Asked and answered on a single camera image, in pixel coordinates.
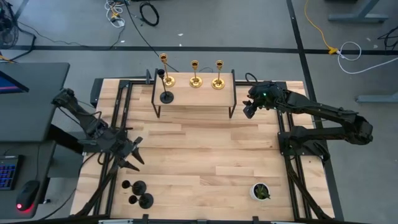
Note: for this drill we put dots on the grey desk foot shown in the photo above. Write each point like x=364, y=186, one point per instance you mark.
x=376, y=98
x=357, y=18

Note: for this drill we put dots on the gold candle stick holder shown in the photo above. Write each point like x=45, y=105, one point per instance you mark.
x=169, y=81
x=196, y=81
x=218, y=83

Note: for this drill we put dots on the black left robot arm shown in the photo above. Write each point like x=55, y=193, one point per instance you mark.
x=84, y=116

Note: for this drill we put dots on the black desk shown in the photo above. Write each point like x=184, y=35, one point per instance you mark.
x=34, y=105

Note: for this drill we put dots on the black candle stick holder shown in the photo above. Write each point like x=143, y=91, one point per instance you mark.
x=139, y=187
x=145, y=201
x=166, y=97

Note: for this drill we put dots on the white pot with succulent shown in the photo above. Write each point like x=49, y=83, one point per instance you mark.
x=259, y=191

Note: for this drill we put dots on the black floor fan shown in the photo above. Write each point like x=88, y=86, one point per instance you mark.
x=7, y=34

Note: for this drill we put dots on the black mouse red light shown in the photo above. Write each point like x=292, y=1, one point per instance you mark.
x=27, y=194

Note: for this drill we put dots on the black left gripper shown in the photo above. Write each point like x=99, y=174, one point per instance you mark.
x=122, y=146

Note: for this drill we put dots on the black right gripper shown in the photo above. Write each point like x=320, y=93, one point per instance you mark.
x=265, y=96

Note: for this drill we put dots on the dark low desk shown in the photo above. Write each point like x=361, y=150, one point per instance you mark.
x=37, y=161

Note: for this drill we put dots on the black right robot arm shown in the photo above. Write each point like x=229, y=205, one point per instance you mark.
x=326, y=112

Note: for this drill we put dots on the computer monitor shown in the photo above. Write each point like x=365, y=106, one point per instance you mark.
x=9, y=84

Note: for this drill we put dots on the blue backlit keyboard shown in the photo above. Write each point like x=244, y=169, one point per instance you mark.
x=7, y=172

